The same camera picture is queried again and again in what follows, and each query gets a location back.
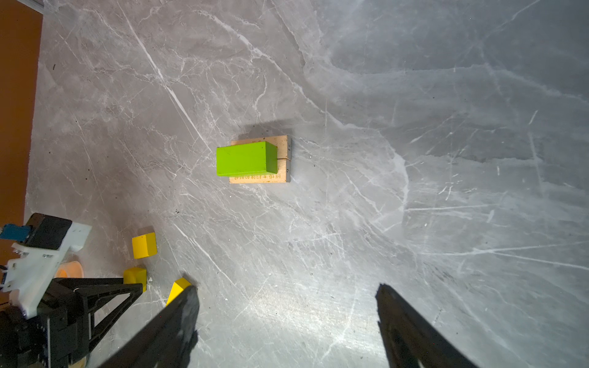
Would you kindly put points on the green rectangular block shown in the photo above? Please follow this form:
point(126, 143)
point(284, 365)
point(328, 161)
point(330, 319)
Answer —
point(260, 158)

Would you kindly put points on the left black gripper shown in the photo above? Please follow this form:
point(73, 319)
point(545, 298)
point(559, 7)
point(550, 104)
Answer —
point(32, 331)

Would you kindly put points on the small orange cup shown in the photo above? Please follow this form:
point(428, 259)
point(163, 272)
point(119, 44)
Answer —
point(72, 269)

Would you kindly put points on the yellow long block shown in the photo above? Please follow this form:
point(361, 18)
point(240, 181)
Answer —
point(179, 286)

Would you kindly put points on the natural wood block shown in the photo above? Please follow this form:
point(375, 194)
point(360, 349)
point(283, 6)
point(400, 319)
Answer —
point(282, 143)
point(282, 176)

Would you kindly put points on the small yellow cube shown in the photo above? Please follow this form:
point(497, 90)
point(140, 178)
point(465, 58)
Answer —
point(136, 276)
point(144, 246)

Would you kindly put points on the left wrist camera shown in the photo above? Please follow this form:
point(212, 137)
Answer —
point(41, 245)

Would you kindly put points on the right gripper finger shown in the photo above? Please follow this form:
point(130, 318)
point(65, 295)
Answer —
point(409, 339)

